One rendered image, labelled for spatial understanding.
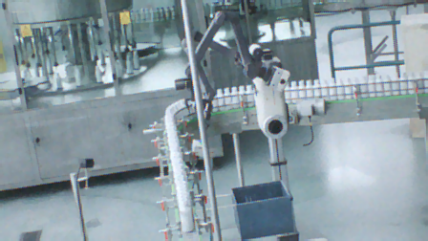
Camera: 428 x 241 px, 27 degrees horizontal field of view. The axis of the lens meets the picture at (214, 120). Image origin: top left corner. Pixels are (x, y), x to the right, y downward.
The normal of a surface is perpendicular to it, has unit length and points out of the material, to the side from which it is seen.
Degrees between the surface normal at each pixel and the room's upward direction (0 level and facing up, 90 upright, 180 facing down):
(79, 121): 90
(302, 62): 90
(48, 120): 90
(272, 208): 90
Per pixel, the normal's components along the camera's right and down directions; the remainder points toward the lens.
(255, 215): 0.09, 0.22
